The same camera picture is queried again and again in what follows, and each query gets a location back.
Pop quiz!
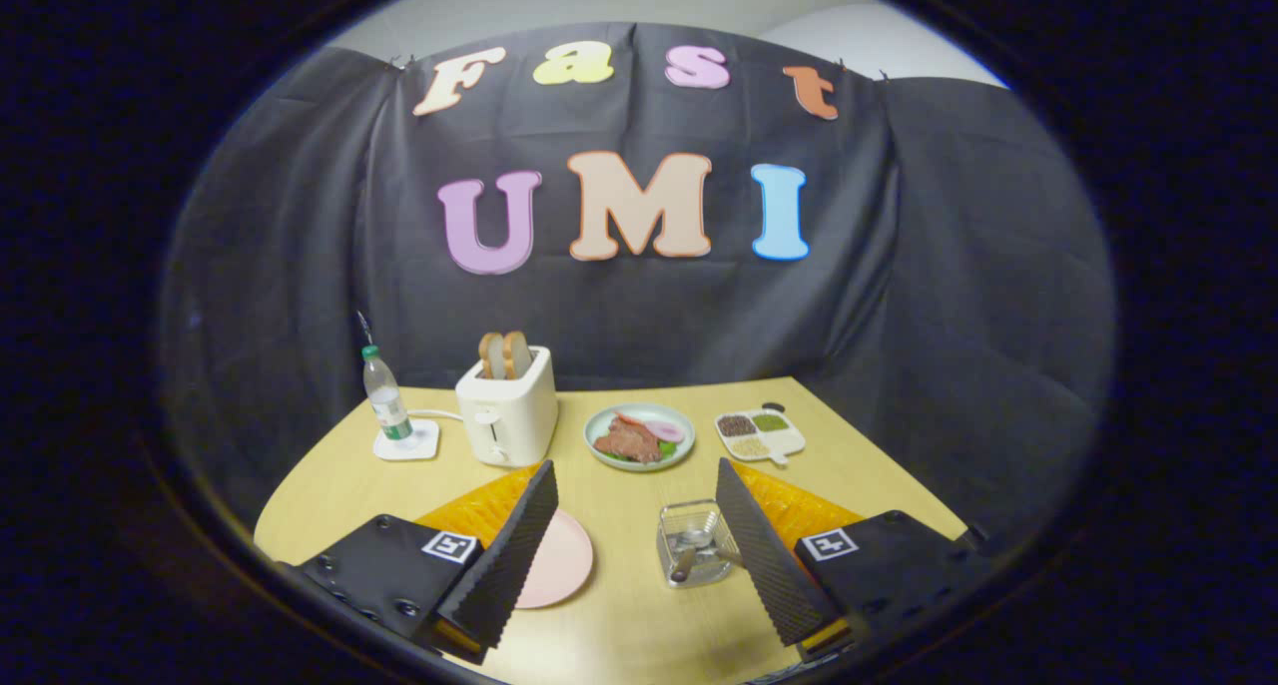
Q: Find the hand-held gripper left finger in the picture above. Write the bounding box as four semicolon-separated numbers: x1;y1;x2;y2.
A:
285;460;560;666

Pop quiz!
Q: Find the metal wire cutlery basket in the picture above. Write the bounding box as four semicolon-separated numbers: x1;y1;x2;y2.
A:
656;498;745;590

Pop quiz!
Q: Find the brown meat slice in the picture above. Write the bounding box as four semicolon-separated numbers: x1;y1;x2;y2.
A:
593;415;662;464

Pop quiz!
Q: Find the wooden handled metal spoon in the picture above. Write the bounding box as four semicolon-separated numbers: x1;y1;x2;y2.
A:
671;528;716;583

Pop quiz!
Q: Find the black backdrop cloth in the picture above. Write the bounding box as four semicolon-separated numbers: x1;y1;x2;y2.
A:
160;21;1117;566

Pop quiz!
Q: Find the light green plate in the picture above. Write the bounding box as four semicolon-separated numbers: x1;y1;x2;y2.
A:
583;402;697;473

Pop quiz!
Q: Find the clear plastic water bottle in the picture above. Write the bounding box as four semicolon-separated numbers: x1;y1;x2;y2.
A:
361;344;414;444

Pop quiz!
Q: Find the white square coaster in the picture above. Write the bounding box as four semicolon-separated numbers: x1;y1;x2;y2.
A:
372;418;441;462

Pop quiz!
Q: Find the white divided condiment dish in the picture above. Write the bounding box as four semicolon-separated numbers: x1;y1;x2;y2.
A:
714;406;807;466

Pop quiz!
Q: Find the white toaster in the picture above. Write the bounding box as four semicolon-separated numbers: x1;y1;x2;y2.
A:
455;345;560;468

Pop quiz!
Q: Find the pink plate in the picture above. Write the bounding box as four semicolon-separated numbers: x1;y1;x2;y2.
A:
514;508;595;610

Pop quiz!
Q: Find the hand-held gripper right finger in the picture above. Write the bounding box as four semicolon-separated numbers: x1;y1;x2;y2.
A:
716;457;999;666

